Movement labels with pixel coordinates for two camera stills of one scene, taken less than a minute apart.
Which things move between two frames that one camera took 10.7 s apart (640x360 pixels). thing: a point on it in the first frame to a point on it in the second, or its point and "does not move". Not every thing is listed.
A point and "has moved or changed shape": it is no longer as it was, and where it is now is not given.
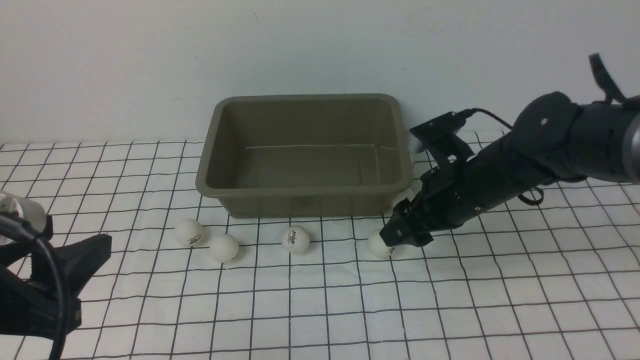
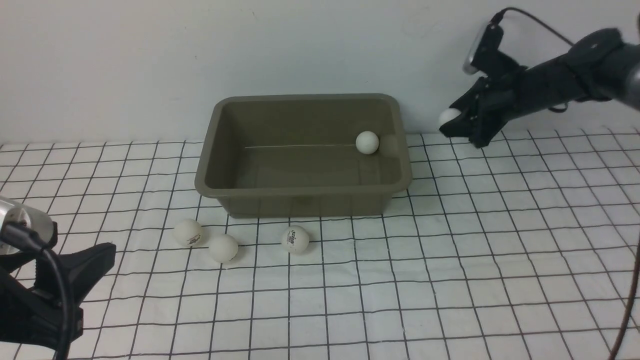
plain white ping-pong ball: [224, 248] does not move
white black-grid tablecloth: [558, 278] does not move
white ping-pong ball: [189, 232] does not move
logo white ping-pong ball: [296, 239] does not move
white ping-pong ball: [378, 248] to [367, 142]
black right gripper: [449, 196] to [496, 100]
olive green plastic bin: [305, 155] does not move
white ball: [407, 193] has moved or changed shape
